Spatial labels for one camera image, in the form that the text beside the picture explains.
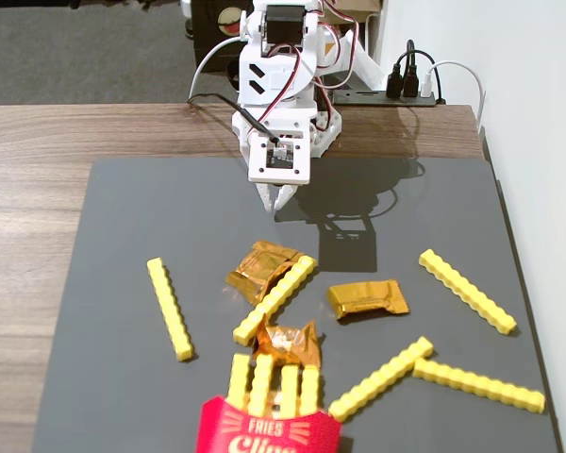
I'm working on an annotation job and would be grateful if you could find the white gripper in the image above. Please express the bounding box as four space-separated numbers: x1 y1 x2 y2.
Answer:
231 101 344 213

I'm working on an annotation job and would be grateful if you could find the yellow crinkle toy fry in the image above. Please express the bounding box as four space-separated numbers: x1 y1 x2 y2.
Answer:
418 248 519 336
232 255 318 346
299 366 322 417
279 363 300 419
411 357 547 415
246 353 275 419
226 353 253 410
146 257 195 363
327 335 436 423

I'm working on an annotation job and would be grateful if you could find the crumpled gold foil wrapper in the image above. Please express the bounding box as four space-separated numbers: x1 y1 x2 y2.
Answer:
224 240 308 306

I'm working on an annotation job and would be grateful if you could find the black power strip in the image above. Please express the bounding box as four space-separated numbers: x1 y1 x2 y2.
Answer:
333 90 438 109

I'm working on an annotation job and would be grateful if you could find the dark grey table mat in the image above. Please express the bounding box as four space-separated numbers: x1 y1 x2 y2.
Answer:
31 158 565 453

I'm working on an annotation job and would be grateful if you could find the flat sealed gold wrapper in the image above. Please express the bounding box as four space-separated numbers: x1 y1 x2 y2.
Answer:
325 278 410 322

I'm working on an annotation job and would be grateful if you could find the torn open gold wrapper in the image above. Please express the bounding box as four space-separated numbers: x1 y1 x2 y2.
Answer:
251 316 324 370

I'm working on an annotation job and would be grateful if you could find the black box with round logo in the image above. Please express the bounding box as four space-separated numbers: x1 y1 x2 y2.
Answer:
190 0 257 74

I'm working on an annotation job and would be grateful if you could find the brown cardboard box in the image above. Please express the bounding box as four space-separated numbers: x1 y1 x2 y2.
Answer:
333 0 384 14

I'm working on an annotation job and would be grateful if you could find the red fries carton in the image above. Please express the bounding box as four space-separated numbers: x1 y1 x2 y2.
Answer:
194 394 343 453

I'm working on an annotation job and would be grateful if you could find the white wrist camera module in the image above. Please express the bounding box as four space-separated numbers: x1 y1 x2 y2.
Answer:
246 132 311 186

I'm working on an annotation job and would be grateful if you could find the black camera cable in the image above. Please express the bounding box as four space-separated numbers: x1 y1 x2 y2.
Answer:
187 92 284 146

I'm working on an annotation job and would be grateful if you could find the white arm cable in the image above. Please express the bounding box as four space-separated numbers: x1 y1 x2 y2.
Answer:
189 36 244 103

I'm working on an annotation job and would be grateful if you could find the black plug with cable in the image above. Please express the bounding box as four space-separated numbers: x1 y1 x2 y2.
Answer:
384 48 419 100
402 39 438 99

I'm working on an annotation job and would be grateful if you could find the white plug with cable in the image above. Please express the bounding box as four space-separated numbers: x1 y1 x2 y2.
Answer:
422 59 486 131

